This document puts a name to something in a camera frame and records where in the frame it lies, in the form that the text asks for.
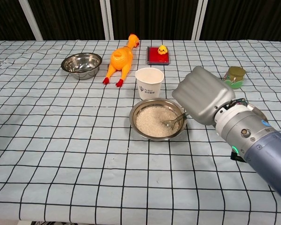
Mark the white paper cup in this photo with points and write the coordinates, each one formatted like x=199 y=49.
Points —
x=149 y=83

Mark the red flat box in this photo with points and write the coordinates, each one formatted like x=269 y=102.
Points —
x=154 y=57

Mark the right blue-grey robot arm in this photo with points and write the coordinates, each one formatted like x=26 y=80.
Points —
x=255 y=140

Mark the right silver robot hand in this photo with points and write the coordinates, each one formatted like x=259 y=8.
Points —
x=203 y=96

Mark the orange rubber chicken toy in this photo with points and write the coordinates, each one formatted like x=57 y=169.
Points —
x=120 y=61

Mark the deep steel bowl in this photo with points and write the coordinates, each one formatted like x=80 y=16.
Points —
x=81 y=66

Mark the steel bowl with rice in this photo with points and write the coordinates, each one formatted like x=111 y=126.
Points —
x=132 y=117

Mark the small yellow chick toy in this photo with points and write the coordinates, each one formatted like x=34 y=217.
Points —
x=162 y=50

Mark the white double frame post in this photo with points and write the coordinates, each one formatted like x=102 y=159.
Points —
x=107 y=20

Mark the white raw rice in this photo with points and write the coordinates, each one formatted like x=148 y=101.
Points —
x=150 y=122

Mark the metal spoon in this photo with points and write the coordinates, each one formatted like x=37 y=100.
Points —
x=174 y=121

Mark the slanted white frame post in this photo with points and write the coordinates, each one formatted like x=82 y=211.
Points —
x=32 y=21

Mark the blue checked tablecloth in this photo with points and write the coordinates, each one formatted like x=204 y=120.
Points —
x=61 y=145

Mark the green glass jar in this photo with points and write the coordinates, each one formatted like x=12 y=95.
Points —
x=235 y=76

